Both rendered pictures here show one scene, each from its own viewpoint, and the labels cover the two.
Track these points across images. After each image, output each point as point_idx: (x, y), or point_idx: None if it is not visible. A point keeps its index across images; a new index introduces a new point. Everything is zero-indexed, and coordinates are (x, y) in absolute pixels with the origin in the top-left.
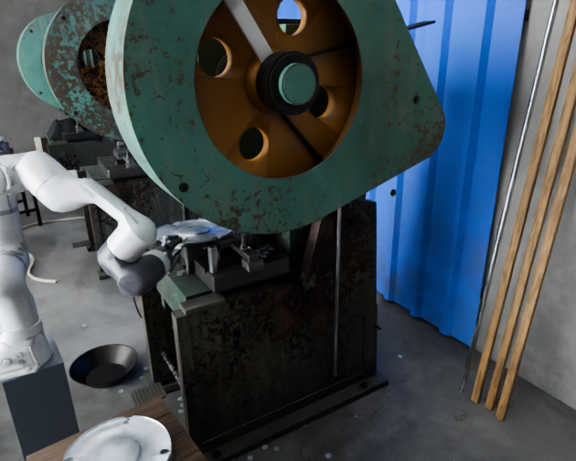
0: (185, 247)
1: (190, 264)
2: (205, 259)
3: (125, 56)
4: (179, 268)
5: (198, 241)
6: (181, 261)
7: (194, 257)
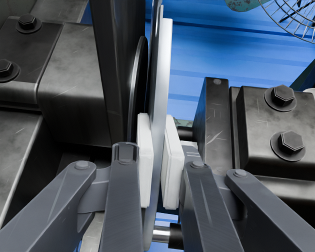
0: (100, 98)
1: (17, 103)
2: (45, 156)
3: None
4: None
5: (152, 231)
6: (29, 42)
7: (51, 118)
